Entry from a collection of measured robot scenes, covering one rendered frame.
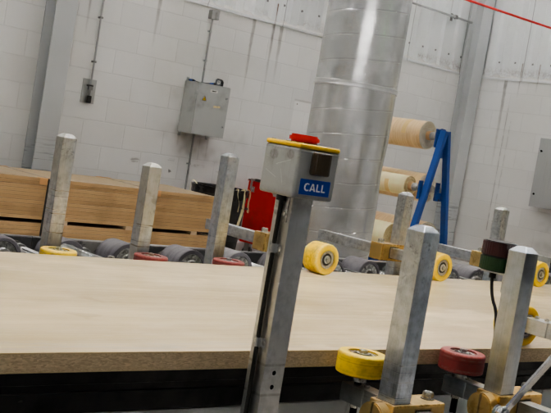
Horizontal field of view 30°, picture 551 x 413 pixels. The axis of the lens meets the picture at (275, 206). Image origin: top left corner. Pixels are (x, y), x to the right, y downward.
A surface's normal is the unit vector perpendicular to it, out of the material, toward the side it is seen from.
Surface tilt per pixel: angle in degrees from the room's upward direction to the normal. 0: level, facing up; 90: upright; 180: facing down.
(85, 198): 90
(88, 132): 90
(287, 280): 90
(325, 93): 90
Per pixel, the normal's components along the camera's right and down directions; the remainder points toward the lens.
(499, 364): -0.76, -0.08
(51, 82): 0.65, 0.16
